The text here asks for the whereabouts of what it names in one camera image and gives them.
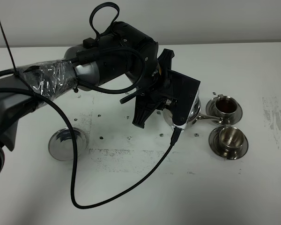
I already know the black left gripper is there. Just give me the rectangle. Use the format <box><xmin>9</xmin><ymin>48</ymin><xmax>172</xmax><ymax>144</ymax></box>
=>
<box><xmin>132</xmin><ymin>49</ymin><xmax>178</xmax><ymax>128</ymax></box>

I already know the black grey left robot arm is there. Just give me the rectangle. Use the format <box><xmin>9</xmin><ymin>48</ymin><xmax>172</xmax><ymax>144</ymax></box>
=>
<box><xmin>0</xmin><ymin>22</ymin><xmax>172</xmax><ymax>172</ymax></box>

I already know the far stainless steel saucer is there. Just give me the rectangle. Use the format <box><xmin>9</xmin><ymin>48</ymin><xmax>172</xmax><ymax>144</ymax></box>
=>
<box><xmin>206</xmin><ymin>96</ymin><xmax>243</xmax><ymax>125</ymax></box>

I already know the far stainless steel teacup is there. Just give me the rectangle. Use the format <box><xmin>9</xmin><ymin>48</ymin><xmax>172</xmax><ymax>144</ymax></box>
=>
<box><xmin>214</xmin><ymin>96</ymin><xmax>239</xmax><ymax>119</ymax></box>

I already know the stainless steel teacup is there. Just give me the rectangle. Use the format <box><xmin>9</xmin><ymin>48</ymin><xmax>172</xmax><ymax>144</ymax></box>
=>
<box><xmin>219</xmin><ymin>127</ymin><xmax>244</xmax><ymax>150</ymax></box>
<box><xmin>214</xmin><ymin>96</ymin><xmax>239</xmax><ymax>119</ymax></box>

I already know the near stainless steel teacup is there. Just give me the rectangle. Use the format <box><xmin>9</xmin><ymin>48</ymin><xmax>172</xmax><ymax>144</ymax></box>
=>
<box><xmin>219</xmin><ymin>127</ymin><xmax>244</xmax><ymax>150</ymax></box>

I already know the near stainless steel saucer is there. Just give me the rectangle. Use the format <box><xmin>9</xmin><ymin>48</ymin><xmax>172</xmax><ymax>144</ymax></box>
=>
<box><xmin>208</xmin><ymin>127</ymin><xmax>249</xmax><ymax>160</ymax></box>

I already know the stainless steel teapot saucer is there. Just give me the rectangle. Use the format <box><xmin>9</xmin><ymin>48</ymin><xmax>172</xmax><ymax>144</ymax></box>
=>
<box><xmin>48</xmin><ymin>127</ymin><xmax>89</xmax><ymax>161</ymax></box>

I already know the black zip tie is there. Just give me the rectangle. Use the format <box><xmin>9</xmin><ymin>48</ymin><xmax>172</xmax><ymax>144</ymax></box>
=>
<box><xmin>0</xmin><ymin>21</ymin><xmax>42</xmax><ymax>99</ymax></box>

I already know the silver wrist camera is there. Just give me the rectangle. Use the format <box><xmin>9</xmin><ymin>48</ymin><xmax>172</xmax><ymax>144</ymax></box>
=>
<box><xmin>170</xmin><ymin>72</ymin><xmax>200</xmax><ymax>130</ymax></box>

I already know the black camera cable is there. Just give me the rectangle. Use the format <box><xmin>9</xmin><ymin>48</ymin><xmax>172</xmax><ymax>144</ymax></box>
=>
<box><xmin>0</xmin><ymin>1</ymin><xmax>182</xmax><ymax>210</ymax></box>

